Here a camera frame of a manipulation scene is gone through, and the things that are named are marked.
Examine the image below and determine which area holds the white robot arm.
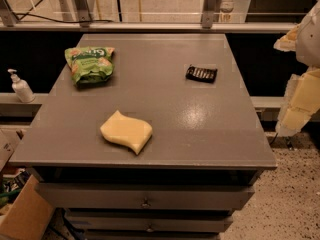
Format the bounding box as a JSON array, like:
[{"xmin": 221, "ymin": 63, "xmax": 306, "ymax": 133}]
[{"xmin": 274, "ymin": 1, "xmax": 320, "ymax": 137}]

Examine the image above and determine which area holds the brown cardboard box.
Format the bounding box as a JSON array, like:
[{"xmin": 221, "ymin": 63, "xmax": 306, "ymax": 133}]
[{"xmin": 0, "ymin": 176, "xmax": 55, "ymax": 240}]

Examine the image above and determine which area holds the black rxbar chocolate bar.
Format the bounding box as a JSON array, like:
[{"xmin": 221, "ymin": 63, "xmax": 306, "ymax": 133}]
[{"xmin": 185, "ymin": 65, "xmax": 218, "ymax": 83}]

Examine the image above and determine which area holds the white pump lotion bottle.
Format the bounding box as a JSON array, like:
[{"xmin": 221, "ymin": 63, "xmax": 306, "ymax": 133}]
[{"xmin": 8, "ymin": 69, "xmax": 35, "ymax": 103}]

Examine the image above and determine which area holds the yellow wavy sponge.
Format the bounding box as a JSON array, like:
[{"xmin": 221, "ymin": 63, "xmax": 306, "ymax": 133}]
[{"xmin": 100, "ymin": 111, "xmax": 153, "ymax": 155}]

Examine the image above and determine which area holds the green snack chip bag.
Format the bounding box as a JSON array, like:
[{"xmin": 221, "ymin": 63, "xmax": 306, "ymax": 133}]
[{"xmin": 65, "ymin": 47, "xmax": 115, "ymax": 86}]

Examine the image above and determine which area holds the black cable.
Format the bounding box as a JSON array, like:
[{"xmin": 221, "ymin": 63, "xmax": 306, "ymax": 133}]
[{"xmin": 13, "ymin": 12, "xmax": 114, "ymax": 25}]

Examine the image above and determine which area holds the metal railing frame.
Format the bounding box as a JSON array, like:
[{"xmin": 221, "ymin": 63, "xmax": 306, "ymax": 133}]
[{"xmin": 0, "ymin": 0, "xmax": 320, "ymax": 34}]

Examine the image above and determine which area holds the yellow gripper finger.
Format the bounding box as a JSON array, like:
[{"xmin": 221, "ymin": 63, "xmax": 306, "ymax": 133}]
[
  {"xmin": 273, "ymin": 25, "xmax": 300, "ymax": 52},
  {"xmin": 276, "ymin": 67, "xmax": 320, "ymax": 137}
]

